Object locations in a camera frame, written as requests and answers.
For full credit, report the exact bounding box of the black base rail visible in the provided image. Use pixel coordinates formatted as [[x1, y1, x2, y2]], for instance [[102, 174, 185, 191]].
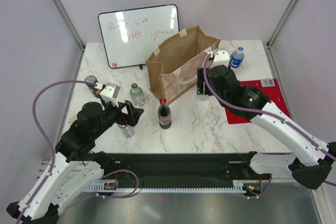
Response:
[[84, 153, 270, 188]]

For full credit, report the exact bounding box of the Coca-Cola glass bottle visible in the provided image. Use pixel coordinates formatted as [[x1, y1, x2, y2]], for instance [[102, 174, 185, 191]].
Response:
[[158, 98, 172, 130]]

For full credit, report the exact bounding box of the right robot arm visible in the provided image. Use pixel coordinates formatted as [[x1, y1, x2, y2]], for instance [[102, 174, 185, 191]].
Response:
[[197, 65, 335, 189]]

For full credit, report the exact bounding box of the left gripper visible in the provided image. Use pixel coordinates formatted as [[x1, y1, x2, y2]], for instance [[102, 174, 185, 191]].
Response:
[[92, 98, 143, 138]]

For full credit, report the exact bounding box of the purple cable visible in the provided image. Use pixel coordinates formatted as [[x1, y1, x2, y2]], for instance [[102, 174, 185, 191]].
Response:
[[202, 55, 336, 162], [15, 80, 99, 224]]

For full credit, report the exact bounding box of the black and yellow can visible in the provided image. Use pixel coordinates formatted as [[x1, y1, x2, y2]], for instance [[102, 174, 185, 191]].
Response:
[[85, 75, 101, 99]]

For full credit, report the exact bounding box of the blue-label water bottle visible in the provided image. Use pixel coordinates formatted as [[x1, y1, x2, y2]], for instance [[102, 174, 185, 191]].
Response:
[[197, 94, 208, 101], [229, 47, 245, 68]]

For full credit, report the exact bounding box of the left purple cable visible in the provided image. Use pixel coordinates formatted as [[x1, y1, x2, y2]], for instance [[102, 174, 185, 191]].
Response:
[[15, 80, 99, 224]]

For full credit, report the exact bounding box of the blue-label water bottle near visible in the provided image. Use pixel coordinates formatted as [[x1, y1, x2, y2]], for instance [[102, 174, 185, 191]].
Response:
[[197, 94, 208, 101]]

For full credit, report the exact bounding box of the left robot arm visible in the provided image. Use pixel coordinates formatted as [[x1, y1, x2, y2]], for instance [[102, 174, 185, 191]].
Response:
[[6, 101, 144, 223]]

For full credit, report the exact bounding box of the clear soda water bottle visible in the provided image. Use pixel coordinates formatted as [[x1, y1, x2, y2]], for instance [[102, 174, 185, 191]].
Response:
[[130, 83, 145, 107]]

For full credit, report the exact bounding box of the silver beverage can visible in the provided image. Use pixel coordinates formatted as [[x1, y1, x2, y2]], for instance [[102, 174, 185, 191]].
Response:
[[118, 124, 134, 138]]

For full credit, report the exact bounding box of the white dry-erase board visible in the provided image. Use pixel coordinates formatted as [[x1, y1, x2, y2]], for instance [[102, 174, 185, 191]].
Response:
[[98, 4, 180, 69]]

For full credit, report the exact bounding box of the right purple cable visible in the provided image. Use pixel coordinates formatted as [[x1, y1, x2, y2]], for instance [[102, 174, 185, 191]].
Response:
[[202, 55, 336, 162]]

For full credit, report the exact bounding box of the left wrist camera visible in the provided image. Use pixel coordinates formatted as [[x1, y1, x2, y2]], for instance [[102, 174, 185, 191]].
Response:
[[100, 83, 120, 108]]

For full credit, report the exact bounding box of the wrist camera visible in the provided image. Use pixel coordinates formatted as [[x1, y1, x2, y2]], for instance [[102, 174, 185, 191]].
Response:
[[100, 83, 120, 108], [207, 48, 230, 68]]

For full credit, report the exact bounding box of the brown canvas tote bag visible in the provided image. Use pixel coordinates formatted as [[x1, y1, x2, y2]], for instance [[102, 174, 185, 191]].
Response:
[[146, 26, 221, 104]]

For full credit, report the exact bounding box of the blue-label water bottle far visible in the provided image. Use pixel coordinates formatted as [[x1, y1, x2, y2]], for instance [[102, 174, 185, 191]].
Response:
[[229, 47, 245, 68]]

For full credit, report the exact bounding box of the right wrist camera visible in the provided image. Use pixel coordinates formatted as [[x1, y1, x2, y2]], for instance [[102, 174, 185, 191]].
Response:
[[207, 48, 230, 68]]

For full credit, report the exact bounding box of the white cable duct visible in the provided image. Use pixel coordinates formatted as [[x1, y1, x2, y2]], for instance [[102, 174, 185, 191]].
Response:
[[83, 180, 262, 194]]

